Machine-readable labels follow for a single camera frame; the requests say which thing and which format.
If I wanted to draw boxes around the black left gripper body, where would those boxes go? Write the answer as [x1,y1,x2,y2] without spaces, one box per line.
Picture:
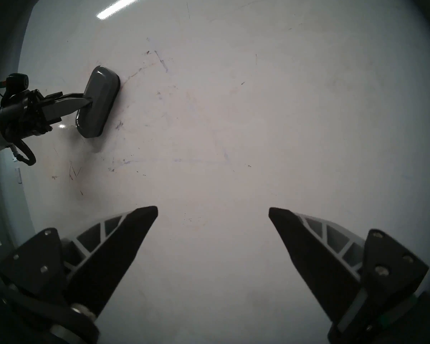
[0,90,55,144]

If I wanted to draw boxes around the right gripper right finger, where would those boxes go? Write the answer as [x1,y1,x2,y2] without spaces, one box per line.
[268,207,430,344]

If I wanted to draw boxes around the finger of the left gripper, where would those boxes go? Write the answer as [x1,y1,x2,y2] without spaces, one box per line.
[39,91,84,100]
[48,95,94,119]

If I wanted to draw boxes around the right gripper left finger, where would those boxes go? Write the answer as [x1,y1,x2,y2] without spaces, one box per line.
[0,206,159,344]

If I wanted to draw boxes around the dark grey whiteboard eraser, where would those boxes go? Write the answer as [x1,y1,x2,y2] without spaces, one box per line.
[75,65,121,139]

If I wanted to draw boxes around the large white whiteboard panel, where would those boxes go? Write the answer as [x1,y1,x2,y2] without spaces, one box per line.
[16,0,430,344]

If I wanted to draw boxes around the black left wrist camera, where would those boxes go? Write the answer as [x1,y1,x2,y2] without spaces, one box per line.
[5,73,30,94]

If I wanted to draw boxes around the thick black gripper cable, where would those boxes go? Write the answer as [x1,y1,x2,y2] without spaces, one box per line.
[10,139,37,166]

